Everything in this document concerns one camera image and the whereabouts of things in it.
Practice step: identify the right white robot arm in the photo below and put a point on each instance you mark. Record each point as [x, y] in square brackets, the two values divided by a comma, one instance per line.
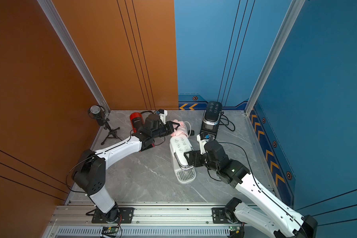
[275, 218]

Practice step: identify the white coffee machine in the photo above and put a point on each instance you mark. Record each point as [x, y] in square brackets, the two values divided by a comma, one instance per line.
[184, 172]

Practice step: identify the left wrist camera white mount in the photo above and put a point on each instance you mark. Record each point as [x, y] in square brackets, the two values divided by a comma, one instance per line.
[162, 114]

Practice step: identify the red Nespresso coffee machine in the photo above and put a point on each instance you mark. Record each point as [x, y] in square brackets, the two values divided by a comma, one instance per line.
[136, 122]

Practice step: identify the black coffee machine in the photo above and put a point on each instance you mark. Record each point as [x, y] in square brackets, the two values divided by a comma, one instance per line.
[211, 119]

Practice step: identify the black microphone on tripod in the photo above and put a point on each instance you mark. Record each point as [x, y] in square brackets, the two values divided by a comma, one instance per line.
[98, 113]

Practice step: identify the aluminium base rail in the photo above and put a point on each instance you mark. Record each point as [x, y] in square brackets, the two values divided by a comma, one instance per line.
[140, 214]

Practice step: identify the pink towel cloth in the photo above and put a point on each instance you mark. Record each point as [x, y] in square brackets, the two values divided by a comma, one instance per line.
[181, 130]

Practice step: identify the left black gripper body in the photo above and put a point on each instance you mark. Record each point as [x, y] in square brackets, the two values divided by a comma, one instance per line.
[163, 131]

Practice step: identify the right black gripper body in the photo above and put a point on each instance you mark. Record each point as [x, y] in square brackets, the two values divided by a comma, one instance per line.
[203, 160]

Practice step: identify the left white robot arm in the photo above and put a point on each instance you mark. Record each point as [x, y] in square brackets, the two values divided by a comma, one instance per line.
[80, 172]

